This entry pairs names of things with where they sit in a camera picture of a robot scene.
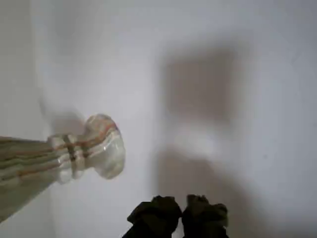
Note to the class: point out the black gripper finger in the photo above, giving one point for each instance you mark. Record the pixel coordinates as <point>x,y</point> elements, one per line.
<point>205,220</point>
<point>154,218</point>

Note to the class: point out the onyx marble vase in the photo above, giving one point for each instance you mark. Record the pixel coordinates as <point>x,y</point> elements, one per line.
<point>74,153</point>

